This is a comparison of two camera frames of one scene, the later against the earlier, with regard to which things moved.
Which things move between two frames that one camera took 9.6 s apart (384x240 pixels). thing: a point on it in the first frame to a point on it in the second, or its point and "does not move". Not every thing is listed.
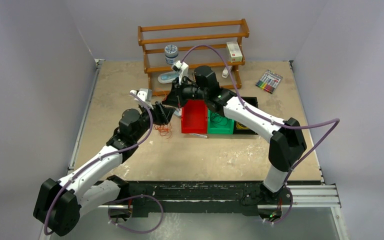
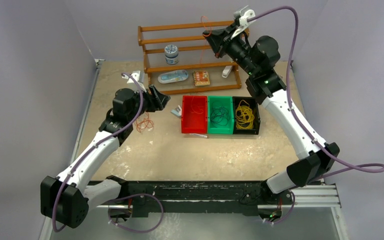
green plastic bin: (217, 124) does not move
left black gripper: (161, 114) to (156, 100)
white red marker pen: (202, 136) does not move
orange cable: (162, 129) to (145, 122)
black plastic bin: (253, 100) does not move
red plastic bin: (194, 117) does not move
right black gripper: (176, 97) to (220, 41)
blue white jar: (171, 52) does not move
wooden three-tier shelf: (211, 52) does not move
